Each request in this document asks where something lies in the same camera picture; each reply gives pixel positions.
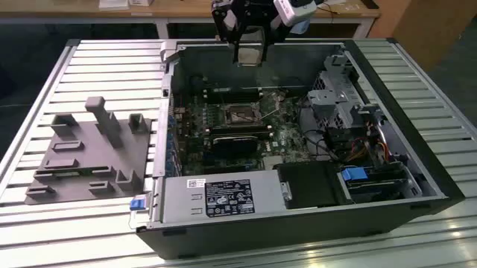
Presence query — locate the coloured power wire bundle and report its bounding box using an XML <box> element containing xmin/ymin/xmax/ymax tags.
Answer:
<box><xmin>345</xmin><ymin>138</ymin><xmax>390</xmax><ymax>165</ymax></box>

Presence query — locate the wooden desk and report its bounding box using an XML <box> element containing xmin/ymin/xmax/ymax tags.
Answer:
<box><xmin>0</xmin><ymin>0</ymin><xmax>381</xmax><ymax>40</ymax></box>

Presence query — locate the grey parts rack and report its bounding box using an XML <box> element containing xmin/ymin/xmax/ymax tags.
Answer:
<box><xmin>23</xmin><ymin>96</ymin><xmax>153</xmax><ymax>206</ymax></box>

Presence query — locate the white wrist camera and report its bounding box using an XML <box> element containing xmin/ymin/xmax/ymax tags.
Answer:
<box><xmin>272</xmin><ymin>0</ymin><xmax>318</xmax><ymax>28</ymax></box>

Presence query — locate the black open PC case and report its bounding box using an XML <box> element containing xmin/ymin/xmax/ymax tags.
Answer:
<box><xmin>133</xmin><ymin>37</ymin><xmax>466</xmax><ymax>260</ymax></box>

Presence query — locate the blue case latch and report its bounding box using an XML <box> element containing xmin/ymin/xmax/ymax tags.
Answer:
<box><xmin>129</xmin><ymin>195</ymin><xmax>147</xmax><ymax>212</ymax></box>

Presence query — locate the black graphics card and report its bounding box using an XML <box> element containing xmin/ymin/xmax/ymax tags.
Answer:
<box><xmin>210</xmin><ymin>136</ymin><xmax>259</xmax><ymax>156</ymax></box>

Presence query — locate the silver square CPU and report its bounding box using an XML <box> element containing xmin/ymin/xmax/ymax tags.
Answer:
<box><xmin>236</xmin><ymin>45</ymin><xmax>263</xmax><ymax>68</ymax></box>

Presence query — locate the metal drive cage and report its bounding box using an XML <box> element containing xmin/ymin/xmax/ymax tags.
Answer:
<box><xmin>307</xmin><ymin>54</ymin><xmax>385</xmax><ymax>129</ymax></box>

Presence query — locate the small silver heatsink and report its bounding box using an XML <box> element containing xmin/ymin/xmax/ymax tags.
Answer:
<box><xmin>262</xmin><ymin>156</ymin><xmax>284</xmax><ymax>168</ymax></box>

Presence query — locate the hard disk in blue carrier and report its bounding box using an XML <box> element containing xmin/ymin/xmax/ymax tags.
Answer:
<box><xmin>339</xmin><ymin>166</ymin><xmax>409</xmax><ymax>203</ymax></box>

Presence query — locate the green motherboard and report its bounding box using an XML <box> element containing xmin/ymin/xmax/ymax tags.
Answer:
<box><xmin>167</xmin><ymin>86</ymin><xmax>314</xmax><ymax>178</ymax></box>

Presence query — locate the black expansion slot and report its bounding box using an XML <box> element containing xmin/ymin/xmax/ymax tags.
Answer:
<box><xmin>203</xmin><ymin>165</ymin><xmax>251</xmax><ymax>173</ymax></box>

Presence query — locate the black wire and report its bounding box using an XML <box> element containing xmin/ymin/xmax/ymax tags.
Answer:
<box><xmin>300</xmin><ymin>128</ymin><xmax>342</xmax><ymax>162</ymax></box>

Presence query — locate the wooden cabinet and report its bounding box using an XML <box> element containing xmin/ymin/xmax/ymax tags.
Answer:
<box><xmin>366</xmin><ymin>0</ymin><xmax>477</xmax><ymax>72</ymax></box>

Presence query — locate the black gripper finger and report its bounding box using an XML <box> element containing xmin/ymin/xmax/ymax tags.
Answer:
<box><xmin>211</xmin><ymin>2</ymin><xmax>242</xmax><ymax>67</ymax></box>
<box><xmin>262</xmin><ymin>5</ymin><xmax>288</xmax><ymax>70</ymax></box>

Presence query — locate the black drive shroud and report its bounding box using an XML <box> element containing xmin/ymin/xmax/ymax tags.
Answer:
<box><xmin>274</xmin><ymin>162</ymin><xmax>351</xmax><ymax>209</ymax></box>

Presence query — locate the grey power supply unit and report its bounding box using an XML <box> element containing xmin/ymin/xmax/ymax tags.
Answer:
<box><xmin>156</xmin><ymin>169</ymin><xmax>290</xmax><ymax>224</ymax></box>

